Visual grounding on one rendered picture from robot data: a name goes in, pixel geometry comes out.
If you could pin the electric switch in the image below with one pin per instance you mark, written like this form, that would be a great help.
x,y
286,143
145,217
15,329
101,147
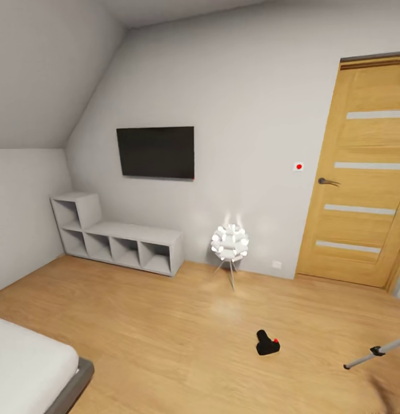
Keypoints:
x,y
298,166

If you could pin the door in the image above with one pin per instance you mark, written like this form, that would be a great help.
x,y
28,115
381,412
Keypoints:
x,y
352,231

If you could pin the bookcase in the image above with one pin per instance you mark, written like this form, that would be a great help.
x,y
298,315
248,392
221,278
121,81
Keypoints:
x,y
84,233

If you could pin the bed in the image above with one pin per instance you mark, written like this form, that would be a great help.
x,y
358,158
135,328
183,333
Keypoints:
x,y
38,374

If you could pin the digital camera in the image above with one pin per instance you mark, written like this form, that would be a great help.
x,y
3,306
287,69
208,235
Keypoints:
x,y
266,345

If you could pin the camera tripod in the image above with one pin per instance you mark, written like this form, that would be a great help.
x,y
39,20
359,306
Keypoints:
x,y
376,352

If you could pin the wall mounted tv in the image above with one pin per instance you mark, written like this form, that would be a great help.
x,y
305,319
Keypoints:
x,y
164,152

